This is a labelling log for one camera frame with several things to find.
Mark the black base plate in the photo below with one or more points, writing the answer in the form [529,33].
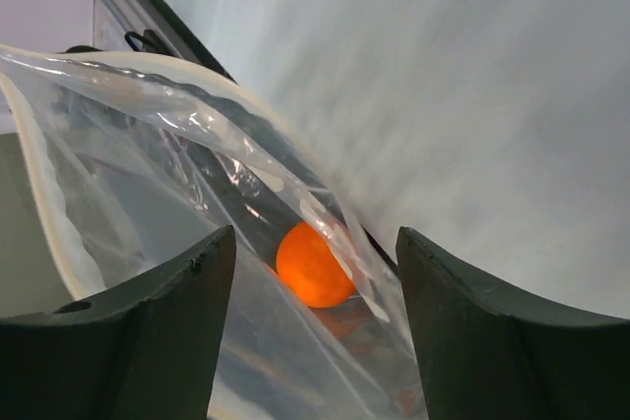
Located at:
[149,26]

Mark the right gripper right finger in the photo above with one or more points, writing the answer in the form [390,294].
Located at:
[487,349]

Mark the clear zip top bag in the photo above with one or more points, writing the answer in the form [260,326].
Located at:
[133,158]

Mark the orange fake fruit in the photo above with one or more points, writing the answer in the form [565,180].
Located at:
[307,266]

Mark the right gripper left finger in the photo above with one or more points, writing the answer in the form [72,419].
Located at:
[146,348]

